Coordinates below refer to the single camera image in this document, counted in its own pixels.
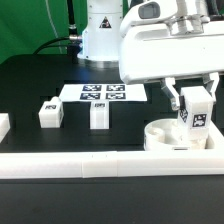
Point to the black upright cable connector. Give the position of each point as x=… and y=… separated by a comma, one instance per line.
x=71, y=18

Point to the white U-shaped fence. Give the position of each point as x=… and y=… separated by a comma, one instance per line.
x=116, y=164

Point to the white marker sheet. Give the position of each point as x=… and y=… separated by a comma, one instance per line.
x=111, y=92

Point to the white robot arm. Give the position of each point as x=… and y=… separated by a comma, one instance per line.
x=101, y=38

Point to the white round stool seat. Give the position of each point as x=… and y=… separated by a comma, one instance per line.
x=164, y=135

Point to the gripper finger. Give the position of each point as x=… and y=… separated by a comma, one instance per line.
x=211, y=80
x=168, y=87

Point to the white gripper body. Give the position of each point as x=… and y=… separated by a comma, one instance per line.
x=170, y=38

